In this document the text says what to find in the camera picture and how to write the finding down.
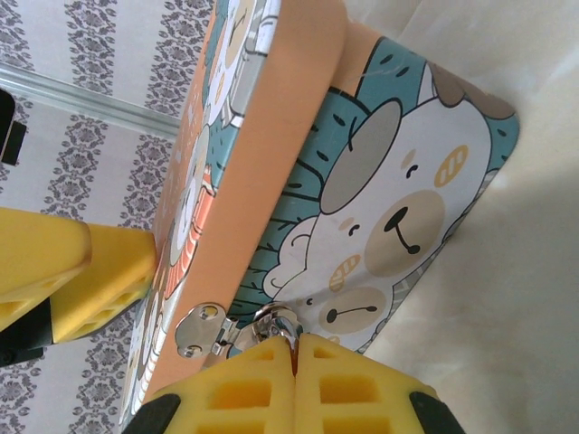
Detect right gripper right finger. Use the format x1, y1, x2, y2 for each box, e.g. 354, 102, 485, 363
296, 332, 463, 434

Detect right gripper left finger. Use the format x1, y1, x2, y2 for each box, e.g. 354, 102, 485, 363
121, 337, 298, 434

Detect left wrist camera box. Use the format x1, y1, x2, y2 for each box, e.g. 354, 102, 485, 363
0, 88, 27, 166

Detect aluminium frame corner post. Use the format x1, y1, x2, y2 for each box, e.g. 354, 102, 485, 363
0, 62, 178, 140

